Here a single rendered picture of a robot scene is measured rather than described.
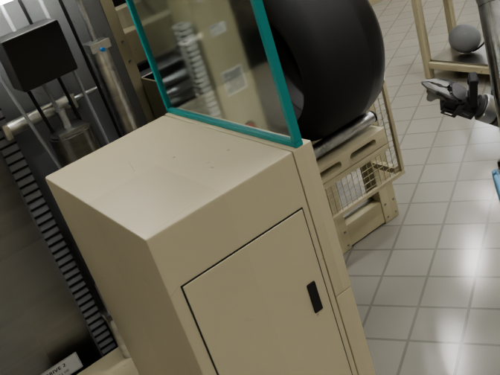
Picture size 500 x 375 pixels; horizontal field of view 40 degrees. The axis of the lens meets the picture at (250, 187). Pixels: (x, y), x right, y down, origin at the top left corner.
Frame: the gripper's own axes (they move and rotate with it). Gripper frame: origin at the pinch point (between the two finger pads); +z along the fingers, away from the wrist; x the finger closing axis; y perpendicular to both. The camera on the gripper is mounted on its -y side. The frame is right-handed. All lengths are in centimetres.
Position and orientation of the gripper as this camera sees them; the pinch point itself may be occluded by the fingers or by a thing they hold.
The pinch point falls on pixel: (426, 82)
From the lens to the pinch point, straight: 229.2
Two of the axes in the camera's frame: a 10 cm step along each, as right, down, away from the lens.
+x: 1.5, -7.6, 6.3
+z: -9.5, -2.9, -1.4
